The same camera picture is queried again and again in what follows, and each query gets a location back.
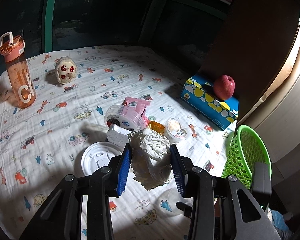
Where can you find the orange plastic water bottle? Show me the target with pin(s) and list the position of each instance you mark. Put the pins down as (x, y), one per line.
(12, 48)

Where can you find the red apple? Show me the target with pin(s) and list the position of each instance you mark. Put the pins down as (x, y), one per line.
(224, 87)

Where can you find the white paper ball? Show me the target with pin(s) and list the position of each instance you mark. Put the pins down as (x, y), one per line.
(150, 158)

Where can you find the white styrofoam piece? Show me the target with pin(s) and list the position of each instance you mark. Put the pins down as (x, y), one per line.
(118, 136)

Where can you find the clear plastic food tray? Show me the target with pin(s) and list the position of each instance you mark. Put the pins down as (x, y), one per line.
(124, 117)

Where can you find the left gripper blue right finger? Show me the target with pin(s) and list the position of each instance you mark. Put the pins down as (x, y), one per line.
(181, 167)

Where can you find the white plastic cup lid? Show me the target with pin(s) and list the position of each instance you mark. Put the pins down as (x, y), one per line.
(97, 156)

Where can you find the pink snack wrapper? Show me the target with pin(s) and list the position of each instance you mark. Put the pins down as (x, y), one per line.
(139, 106)

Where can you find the orange candy wrapper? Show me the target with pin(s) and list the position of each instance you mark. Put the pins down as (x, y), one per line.
(155, 126)

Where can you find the round pudding cup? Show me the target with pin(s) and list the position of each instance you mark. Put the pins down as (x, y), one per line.
(175, 131)

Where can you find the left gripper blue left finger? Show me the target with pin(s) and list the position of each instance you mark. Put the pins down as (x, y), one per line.
(120, 166)

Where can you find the green plastic mesh basket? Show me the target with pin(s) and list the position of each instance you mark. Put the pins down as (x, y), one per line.
(242, 152)

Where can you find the green window frame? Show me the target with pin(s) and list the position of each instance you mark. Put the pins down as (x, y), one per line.
(47, 25)

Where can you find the cream plush toy red spots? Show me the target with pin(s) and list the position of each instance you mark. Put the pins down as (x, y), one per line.
(65, 70)

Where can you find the blue yellow tissue box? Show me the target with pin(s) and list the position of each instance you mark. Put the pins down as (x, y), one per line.
(198, 93)

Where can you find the white printed bed blanket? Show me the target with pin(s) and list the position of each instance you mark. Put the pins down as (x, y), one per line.
(39, 145)

